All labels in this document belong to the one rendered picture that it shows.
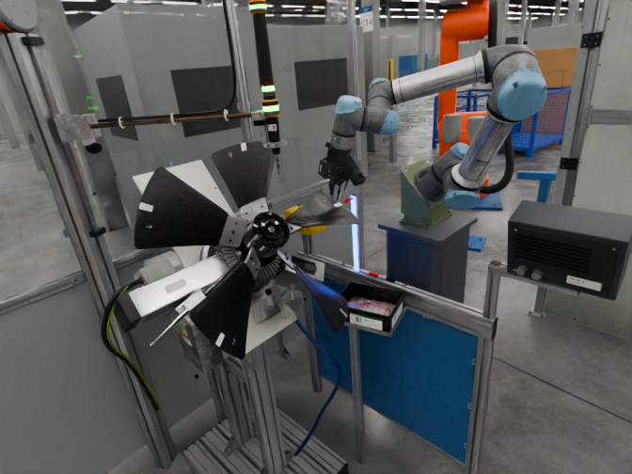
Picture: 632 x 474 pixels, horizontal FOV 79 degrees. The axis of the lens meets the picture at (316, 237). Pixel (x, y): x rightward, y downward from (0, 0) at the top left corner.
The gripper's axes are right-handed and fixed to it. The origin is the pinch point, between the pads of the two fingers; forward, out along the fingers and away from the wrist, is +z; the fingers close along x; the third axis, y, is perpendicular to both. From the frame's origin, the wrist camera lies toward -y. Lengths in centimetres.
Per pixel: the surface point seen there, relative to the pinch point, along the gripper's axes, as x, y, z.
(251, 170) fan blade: 23.3, 18.3, -10.0
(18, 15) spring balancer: 63, 74, -44
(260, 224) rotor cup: 34.2, -0.1, -3.6
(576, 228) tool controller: -8, -66, -24
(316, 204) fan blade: 4.3, 5.0, 2.2
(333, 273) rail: -11.8, 2.4, 41.2
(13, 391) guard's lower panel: 100, 53, 74
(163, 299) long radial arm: 63, 5, 13
